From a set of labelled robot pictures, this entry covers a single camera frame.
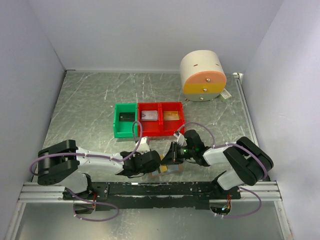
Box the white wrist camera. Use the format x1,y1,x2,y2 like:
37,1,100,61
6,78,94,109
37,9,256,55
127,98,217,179
136,136,150,154
173,131,186,146

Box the small white green box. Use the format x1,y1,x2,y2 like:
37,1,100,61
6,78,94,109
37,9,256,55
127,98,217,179
219,88,232,101

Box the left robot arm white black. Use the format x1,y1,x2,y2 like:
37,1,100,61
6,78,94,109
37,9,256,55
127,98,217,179
37,139,161,200

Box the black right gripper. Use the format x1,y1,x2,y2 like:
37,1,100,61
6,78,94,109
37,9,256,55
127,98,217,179
161,141,195,165

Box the green plastic bin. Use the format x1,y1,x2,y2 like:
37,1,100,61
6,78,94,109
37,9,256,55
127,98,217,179
113,103,138,139

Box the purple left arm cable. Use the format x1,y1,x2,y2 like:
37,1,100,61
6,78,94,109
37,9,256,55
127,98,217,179
29,120,145,222

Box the gold card in bin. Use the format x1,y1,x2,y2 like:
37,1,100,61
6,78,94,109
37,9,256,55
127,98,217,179
163,111,180,121

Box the silver purple card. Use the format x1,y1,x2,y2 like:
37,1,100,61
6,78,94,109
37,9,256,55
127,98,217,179
140,110,158,121

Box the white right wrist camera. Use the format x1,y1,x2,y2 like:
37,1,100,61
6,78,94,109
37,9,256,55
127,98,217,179
173,131,186,146

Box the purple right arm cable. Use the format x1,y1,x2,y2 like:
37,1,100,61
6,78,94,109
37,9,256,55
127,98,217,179
174,121,270,219

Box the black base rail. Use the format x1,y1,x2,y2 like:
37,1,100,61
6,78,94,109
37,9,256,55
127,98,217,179
78,181,241,210

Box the brown leather card holder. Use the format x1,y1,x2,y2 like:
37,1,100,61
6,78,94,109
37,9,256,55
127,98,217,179
149,164,183,178

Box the white round drawer cabinet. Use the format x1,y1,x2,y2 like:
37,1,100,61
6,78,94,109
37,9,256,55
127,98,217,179
179,50,227,102

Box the red plastic bin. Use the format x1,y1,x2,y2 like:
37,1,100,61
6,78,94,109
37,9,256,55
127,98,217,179
160,101,185,136
137,102,162,137

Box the black card in green bin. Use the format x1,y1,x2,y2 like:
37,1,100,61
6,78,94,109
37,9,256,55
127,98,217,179
119,112,136,122

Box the white corner bracket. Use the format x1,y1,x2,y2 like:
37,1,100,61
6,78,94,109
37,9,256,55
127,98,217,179
232,72,244,80

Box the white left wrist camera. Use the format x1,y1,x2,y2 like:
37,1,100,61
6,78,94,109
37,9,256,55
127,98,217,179
136,136,150,154

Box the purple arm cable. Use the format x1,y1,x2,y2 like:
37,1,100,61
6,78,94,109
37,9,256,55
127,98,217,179
174,121,270,219
29,120,145,222

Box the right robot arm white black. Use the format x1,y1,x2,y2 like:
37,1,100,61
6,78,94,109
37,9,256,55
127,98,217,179
161,129,274,199

